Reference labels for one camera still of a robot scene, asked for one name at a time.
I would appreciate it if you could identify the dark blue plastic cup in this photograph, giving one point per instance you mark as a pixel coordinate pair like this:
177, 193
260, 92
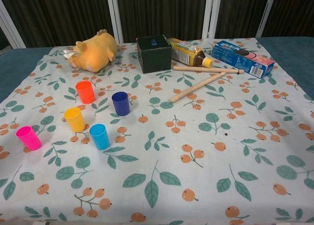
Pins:
121, 106

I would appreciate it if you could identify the light blue plastic cup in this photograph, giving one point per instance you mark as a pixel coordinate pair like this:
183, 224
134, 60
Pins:
100, 139

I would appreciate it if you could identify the yellow plastic cup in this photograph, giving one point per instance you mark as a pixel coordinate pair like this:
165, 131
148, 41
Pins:
75, 122

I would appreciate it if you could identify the pink plastic cup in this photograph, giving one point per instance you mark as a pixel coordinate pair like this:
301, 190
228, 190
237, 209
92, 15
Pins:
29, 139

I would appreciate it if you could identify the floral fruit print tablecloth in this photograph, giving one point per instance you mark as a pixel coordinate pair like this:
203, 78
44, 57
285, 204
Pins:
171, 136

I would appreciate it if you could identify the plain wooden stick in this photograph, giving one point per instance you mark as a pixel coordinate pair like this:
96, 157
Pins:
196, 87

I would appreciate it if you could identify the black cardboard box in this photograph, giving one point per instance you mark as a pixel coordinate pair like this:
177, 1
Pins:
154, 60

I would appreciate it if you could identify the wooden stick with black band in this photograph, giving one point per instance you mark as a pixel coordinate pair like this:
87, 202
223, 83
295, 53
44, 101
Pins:
196, 69

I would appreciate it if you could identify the tea bottle yellow cap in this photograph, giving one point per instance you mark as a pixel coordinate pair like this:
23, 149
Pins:
186, 54

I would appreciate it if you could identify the orange plastic cup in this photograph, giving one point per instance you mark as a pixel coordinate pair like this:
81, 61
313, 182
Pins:
86, 93

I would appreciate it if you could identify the yellow plush animal toy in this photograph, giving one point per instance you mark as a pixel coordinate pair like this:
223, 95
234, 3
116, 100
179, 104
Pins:
95, 53

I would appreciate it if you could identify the blue cookie box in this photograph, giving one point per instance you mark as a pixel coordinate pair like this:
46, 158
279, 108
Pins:
235, 58

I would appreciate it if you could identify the teal table cover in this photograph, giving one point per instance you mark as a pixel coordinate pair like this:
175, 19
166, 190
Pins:
14, 63

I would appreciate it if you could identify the dark folding screen white frame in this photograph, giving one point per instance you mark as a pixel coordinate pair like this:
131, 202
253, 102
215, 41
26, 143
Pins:
159, 11

